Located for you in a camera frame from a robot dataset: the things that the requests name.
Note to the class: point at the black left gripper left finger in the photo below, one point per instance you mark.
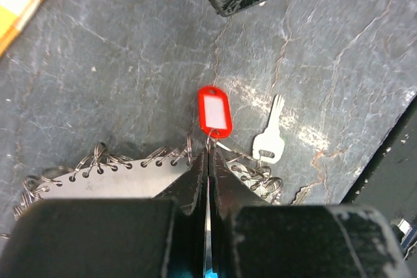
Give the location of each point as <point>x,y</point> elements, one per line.
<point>185,243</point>

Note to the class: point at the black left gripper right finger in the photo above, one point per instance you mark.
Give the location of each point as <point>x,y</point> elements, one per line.
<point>241,224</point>

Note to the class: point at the metal key organizer blue handle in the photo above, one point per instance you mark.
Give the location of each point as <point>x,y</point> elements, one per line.
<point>100,219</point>

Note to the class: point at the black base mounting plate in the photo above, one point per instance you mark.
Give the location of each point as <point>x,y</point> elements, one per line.
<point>388,182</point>

